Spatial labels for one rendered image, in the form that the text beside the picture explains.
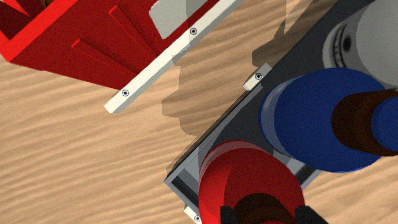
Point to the red bottle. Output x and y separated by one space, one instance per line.
260 188

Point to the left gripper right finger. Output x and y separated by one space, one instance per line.
306 215

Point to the dark grey tray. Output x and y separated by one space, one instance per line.
241 123

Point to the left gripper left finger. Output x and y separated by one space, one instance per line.
227 215

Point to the brown bottle with blue cap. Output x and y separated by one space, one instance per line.
45 3

